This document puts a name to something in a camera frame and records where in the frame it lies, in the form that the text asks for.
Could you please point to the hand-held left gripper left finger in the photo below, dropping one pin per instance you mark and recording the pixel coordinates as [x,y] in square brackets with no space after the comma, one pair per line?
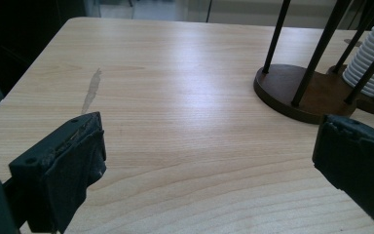
[65,165]

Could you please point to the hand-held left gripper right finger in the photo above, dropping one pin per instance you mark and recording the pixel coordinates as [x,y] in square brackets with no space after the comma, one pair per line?
[360,156]

